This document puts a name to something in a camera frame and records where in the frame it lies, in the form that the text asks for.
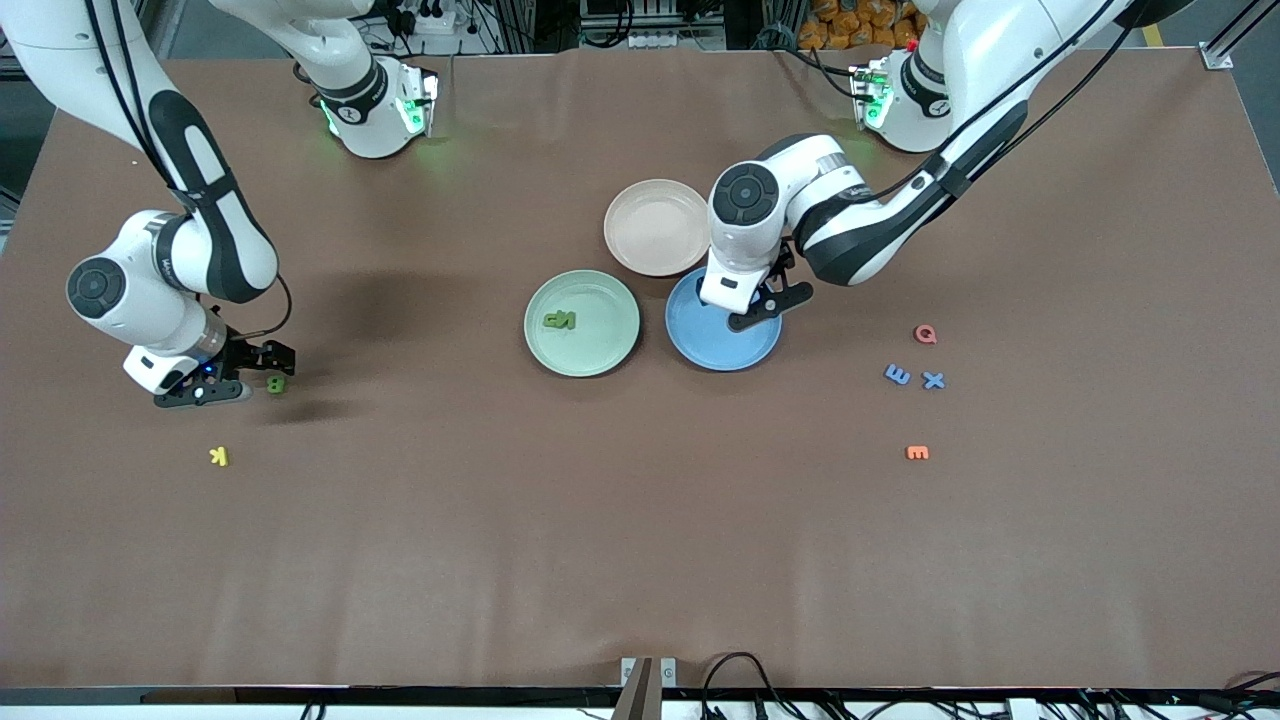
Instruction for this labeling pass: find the blue round plate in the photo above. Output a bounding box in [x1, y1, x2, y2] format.
[665, 266, 783, 373]

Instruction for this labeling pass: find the beige round plate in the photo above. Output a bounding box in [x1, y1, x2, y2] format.
[603, 179, 713, 278]

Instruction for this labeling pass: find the green round plate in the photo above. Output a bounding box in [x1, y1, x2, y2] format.
[523, 269, 641, 379]

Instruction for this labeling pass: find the brown table cover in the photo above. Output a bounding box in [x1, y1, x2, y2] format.
[0, 45, 1280, 691]

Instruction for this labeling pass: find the orange bags pile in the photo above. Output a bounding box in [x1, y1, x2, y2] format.
[798, 0, 926, 51]

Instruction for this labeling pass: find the black table edge strip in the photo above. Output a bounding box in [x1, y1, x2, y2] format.
[0, 686, 1280, 707]

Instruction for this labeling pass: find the white power strip with plugs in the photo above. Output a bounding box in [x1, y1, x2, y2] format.
[398, 0, 463, 37]

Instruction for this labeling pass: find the black looped cable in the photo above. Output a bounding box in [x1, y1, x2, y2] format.
[700, 652, 801, 720]

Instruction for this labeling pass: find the small metal clamp bracket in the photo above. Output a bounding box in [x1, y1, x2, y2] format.
[620, 657, 678, 689]

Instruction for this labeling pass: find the brown upright post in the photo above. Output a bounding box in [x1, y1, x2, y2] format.
[612, 657, 656, 720]

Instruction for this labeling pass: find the aluminium frame rail with bracket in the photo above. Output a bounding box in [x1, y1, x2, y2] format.
[1200, 0, 1263, 69]

